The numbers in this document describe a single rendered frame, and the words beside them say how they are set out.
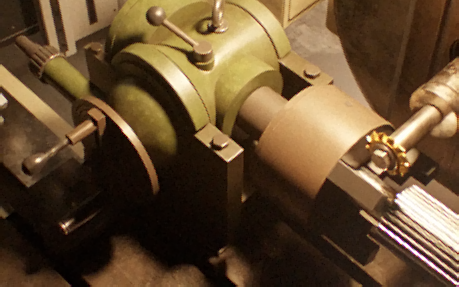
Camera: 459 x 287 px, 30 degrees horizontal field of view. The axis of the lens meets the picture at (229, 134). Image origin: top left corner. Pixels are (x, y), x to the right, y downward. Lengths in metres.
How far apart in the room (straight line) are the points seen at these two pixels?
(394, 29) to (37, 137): 0.89
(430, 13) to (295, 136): 0.27
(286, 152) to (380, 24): 0.30
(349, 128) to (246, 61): 0.21
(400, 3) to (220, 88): 0.29
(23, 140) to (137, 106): 0.71
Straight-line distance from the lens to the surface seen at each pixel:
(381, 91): 1.42
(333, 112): 1.15
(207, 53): 1.21
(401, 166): 1.10
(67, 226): 1.29
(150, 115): 1.21
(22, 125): 1.92
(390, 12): 1.31
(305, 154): 1.13
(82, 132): 1.18
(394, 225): 1.14
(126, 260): 1.37
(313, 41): 3.13
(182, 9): 1.30
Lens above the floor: 2.16
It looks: 50 degrees down
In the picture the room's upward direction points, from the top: straight up
